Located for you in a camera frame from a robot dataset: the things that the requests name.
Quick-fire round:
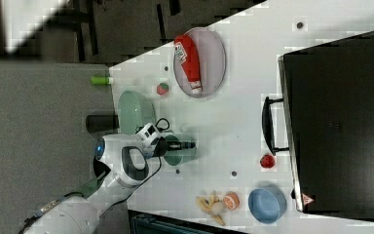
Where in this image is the red toy strawberry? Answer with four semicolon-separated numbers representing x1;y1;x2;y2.
260;154;276;169

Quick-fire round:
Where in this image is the pink toy strawberry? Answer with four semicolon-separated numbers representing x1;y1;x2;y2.
156;83;169;96

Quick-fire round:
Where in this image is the peeled toy banana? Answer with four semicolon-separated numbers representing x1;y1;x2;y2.
195;192;225;226

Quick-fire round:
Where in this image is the blue bowl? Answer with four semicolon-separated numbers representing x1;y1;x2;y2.
247;186;286;224

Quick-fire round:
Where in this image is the green marker pen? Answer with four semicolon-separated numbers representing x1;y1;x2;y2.
91;76;114;86

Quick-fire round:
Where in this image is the grey round plate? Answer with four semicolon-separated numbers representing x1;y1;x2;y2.
173;27;226;98

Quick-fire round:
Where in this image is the silver toaster oven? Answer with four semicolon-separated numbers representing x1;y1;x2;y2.
278;31;374;221

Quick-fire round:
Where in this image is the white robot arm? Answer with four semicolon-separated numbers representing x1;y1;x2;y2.
18;123;196;234

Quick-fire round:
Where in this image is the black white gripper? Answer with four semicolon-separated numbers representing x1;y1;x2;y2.
136;123;196;158

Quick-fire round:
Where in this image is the red plush ketchup bottle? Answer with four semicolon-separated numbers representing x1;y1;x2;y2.
173;34;203;95

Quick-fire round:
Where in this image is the green perforated colander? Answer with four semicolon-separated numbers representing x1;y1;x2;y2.
118;91;156;135

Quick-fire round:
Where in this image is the orange slice toy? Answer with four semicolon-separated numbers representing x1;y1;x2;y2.
223;192;240;211

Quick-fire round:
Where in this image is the blue metal frame rail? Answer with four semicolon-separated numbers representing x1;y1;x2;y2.
129;210;244;234

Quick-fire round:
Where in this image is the green mug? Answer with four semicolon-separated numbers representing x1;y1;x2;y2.
164;133;197;166

